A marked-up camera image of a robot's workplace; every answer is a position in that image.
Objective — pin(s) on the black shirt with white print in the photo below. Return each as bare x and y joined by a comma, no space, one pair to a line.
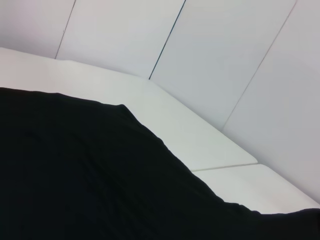
87,175

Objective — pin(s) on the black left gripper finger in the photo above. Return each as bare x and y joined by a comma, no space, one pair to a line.
300,225

